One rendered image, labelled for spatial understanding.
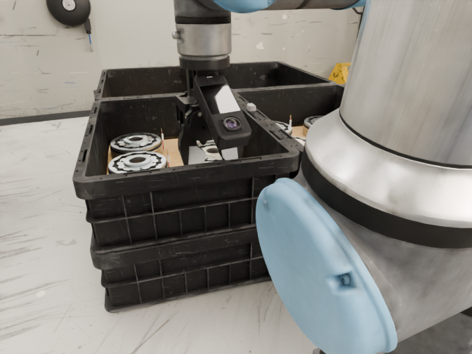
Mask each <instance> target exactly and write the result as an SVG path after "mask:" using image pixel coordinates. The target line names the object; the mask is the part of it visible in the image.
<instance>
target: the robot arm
mask: <svg viewBox="0 0 472 354"><path fill-rule="evenodd" d="M363 6H365V9H364V13H363V16H362V21H361V24H360V29H359V32H358V37H357V41H356V44H355V49H354V52H353V57H352V60H351V64H350V69H349V72H348V77H347V80H346V85H345V89H344V92H343V97H342V100H341V105H340V107H339V108H338V109H336V110H335V111H333V112H330V113H329V114H327V115H325V116H324V117H322V118H320V119H318V120H317V121H316V122H315V123H313V125H312V126H311V127H310V128H309V130H308V132H307V134H306V140H305V144H304V148H303V155H302V158H301V164H300V168H299V173H298V175H297V176H296V177H295V178H293V179H290V178H278V179H277V180H276V181H275V183H273V184H271V185H269V186H267V187H265V188H264V189H263V190H262V191H261V193H260V195H259V196H258V200H257V203H256V228H257V233H258V239H259V243H260V246H261V251H262V254H263V257H264V260H265V264H266V266H267V269H268V272H269V273H270V276H271V279H272V281H273V284H274V285H275V288H276V290H277V292H278V294H279V295H280V298H281V299H282V302H283V304H284V305H285V307H286V309H287V310H288V312H289V314H290V315H291V317H292V318H293V320H294V321H295V323H296V324H297V325H298V326H299V328H300V329H301V331H302V332H303V333H304V334H305V335H306V336H307V338H308V339H309V340H310V341H311V342H312V343H313V344H314V345H315V346H317V347H318V348H319V349H321V350H322V351H324V352H325V353H326V354H375V353H378V352H380V351H381V352H383V353H384V354H472V0H173V7H174V16H175V23H176V31H175V32H172V38H173V39H177V50H178V53H179V54H180V55H181V56H179V65H180V68H183V69H186V76H187V88H188V91H185V94H182V95H175V102H176V119H177V127H178V128H179V129H180V130H181V133H180V134H179V136H178V151H179V153H180V156H181V159H182V162H183V165H189V164H200V163H204V161H205V157H206V152H205V151H203V149H202V148H201V147H200V146H198V145H197V140H198V141H199V142H200V143H201V144H202V145H205V144H206V142H207V141H208V140H214V142H215V144H216V147H217V148H218V152H219V155H220V156H221V159H222V160H229V159H241V158H242V151H243V147H244V146H245V145H247V144H248V142H249V138H250V135H251V127H250V125H249V123H248V121H247V119H246V118H245V116H244V114H243V112H242V110H241V108H240V106H239V104H238V102H237V100H236V98H235V96H234V94H233V92H232V90H231V88H230V86H229V84H228V82H227V80H226V78H225V77H224V76H223V75H218V70H220V69H225V68H227V67H229V66H230V56H228V55H229V54H230V53H231V52H232V23H231V12H233V13H253V12H256V11H277V10H298V9H328V8H329V9H332V10H335V11H342V10H346V9H349V8H357V7H363ZM178 110H179V116H178ZM179 119H180V121H179Z"/></svg>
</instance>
